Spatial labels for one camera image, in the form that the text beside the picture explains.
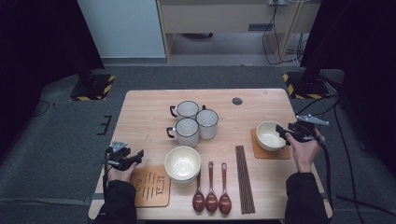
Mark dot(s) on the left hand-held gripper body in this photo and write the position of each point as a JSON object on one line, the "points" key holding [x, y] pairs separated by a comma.
{"points": [[117, 155]]}

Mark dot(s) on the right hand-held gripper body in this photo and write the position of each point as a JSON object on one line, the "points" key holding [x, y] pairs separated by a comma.
{"points": [[303, 130]]}

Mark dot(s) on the cream ceramic bowl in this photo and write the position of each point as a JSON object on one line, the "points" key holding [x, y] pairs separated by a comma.
{"points": [[186, 182], [267, 137], [182, 163]]}

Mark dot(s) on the carved wooden coaster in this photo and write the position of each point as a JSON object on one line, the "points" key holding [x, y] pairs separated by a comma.
{"points": [[152, 199], [271, 155]]}

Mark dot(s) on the row of dark brown chopsticks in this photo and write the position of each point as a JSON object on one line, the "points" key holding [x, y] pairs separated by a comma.
{"points": [[244, 180]]}

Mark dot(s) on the white enamel mug black rim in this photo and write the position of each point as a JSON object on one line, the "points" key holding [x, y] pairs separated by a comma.
{"points": [[186, 109], [207, 123], [186, 130]]}

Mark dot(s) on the red-brown wooden spoon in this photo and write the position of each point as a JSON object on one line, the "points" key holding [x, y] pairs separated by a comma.
{"points": [[198, 202], [211, 202], [224, 203]]}

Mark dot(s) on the person's left hand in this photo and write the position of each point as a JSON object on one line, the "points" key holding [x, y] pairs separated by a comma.
{"points": [[121, 175]]}

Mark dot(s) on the person's right hand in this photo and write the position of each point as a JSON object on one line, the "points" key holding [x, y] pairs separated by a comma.
{"points": [[305, 155]]}

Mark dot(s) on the hazard striped stand base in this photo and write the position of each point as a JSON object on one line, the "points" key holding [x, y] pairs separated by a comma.
{"points": [[311, 91], [93, 88]]}

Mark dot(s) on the grey tape strip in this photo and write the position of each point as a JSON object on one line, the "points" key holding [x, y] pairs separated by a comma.
{"points": [[95, 196], [325, 196]]}

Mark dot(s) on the grey round table grommet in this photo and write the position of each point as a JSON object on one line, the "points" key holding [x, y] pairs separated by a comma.
{"points": [[237, 101]]}

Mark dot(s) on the black curtain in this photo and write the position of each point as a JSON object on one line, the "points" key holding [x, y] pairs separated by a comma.
{"points": [[367, 46], [37, 46]]}

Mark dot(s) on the white power strip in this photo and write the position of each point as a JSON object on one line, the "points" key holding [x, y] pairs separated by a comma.
{"points": [[278, 2]]}

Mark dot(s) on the dark round object under desk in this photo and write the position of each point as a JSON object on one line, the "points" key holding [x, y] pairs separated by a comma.
{"points": [[196, 35]]}

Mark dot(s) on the white partition panel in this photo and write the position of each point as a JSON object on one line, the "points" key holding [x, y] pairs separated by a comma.
{"points": [[124, 28]]}

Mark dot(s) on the beige wooden desk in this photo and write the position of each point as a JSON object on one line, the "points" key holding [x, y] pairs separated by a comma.
{"points": [[218, 18]]}

